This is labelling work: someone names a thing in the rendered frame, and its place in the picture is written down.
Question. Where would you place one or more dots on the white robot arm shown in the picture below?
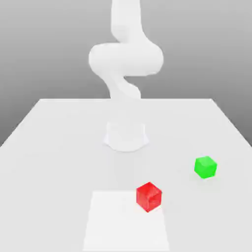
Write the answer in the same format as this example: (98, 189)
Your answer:
(126, 59)

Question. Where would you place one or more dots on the small red cube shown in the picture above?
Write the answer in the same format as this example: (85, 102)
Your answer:
(148, 197)

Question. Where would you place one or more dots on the small green cube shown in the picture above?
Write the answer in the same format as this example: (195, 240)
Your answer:
(205, 167)

